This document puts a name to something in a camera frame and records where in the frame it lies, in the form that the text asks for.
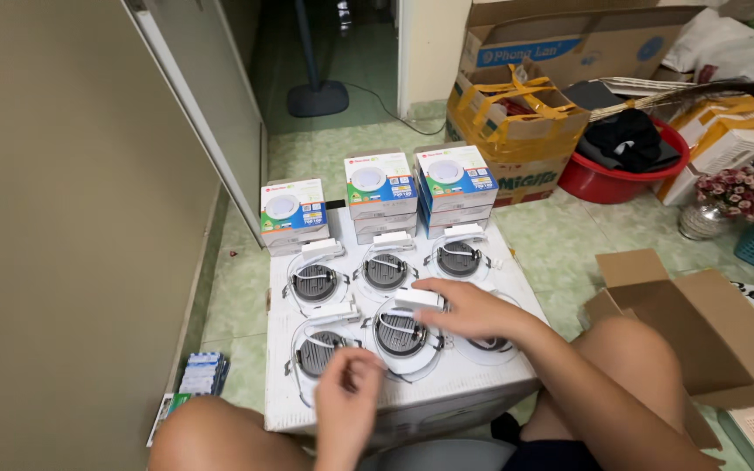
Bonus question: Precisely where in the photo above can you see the person's right hand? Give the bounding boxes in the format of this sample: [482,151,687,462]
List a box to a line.
[412,277,536,349]

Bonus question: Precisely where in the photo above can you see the person's left hand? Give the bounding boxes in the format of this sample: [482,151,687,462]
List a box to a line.
[314,347,388,430]

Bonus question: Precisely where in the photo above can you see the white lamp driver unit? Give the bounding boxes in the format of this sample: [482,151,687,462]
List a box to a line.
[393,287,447,313]

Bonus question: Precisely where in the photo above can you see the group of round recessed downlights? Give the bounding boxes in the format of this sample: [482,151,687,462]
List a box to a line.
[283,224,523,408]

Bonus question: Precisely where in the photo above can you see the person's grey shirt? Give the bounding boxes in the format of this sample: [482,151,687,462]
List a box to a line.
[357,437,517,471]

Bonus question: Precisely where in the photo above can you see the stacks of downlight cartons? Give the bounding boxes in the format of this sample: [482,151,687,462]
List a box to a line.
[260,144,500,258]

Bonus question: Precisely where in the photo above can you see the person's left leg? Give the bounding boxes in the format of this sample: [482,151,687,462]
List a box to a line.
[147,395,320,471]

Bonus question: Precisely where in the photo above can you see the person's leg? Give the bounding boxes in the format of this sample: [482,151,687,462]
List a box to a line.
[521,317,689,447]
[147,395,320,471]

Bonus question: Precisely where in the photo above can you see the pack of blue packets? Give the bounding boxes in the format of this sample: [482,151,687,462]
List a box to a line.
[177,351,231,398]

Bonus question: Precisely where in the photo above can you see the person's black shorts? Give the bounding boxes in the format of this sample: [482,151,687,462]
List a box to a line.
[491,413,606,471]

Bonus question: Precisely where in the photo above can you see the cardboard box with yellow tape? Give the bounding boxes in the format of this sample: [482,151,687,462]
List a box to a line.
[444,60,593,208]

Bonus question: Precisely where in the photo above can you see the green printed leaflet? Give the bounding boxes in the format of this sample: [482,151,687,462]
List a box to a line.
[147,392,192,447]

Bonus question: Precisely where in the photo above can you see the person's right leg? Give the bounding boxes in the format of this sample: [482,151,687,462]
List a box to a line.
[521,317,689,447]

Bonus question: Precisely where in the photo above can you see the red plastic basin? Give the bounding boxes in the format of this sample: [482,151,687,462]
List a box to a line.
[557,117,691,205]

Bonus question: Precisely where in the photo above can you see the dark blue fan stand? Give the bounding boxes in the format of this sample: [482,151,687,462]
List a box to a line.
[286,0,351,119]

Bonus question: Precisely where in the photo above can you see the black clothes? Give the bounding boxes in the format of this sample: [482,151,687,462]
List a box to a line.
[575,107,683,175]

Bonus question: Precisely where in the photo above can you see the open brown cardboard box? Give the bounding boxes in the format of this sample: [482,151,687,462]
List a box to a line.
[579,248,754,451]

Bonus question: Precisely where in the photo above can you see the large cardboard box blue label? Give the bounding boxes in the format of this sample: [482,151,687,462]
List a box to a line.
[458,0,706,90]

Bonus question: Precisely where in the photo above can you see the grey metal door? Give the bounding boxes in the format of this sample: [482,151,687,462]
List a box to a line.
[122,0,268,248]

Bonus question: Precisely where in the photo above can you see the vase of pink flowers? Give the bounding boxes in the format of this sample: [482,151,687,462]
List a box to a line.
[677,165,754,242]

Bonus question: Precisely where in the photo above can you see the grass broom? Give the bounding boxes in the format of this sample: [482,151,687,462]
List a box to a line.
[588,76,754,124]

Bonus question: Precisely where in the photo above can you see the taped carton with white basket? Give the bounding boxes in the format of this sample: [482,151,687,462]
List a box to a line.
[655,97,754,208]

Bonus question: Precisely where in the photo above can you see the white plastic bags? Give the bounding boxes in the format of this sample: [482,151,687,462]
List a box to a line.
[660,7,754,84]

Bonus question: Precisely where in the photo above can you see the black power cable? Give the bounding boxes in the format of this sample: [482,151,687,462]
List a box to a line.
[343,81,447,137]

